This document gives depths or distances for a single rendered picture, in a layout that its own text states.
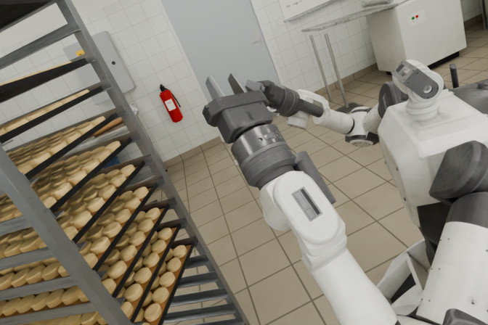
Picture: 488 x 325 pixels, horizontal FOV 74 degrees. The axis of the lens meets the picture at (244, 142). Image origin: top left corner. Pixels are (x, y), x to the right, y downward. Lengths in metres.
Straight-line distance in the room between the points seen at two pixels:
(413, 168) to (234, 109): 0.37
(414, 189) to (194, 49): 3.83
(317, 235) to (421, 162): 0.30
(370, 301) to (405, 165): 0.31
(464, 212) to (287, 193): 0.26
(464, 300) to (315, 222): 0.21
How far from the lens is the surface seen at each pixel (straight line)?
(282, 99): 0.99
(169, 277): 1.17
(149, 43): 4.30
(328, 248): 0.48
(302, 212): 0.46
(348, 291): 0.49
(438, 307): 0.54
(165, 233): 1.21
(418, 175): 0.71
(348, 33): 4.93
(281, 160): 0.50
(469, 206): 0.58
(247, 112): 0.55
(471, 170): 0.58
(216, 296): 1.46
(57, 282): 0.96
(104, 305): 0.89
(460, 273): 0.55
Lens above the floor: 1.45
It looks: 20 degrees down
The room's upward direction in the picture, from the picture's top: 24 degrees counter-clockwise
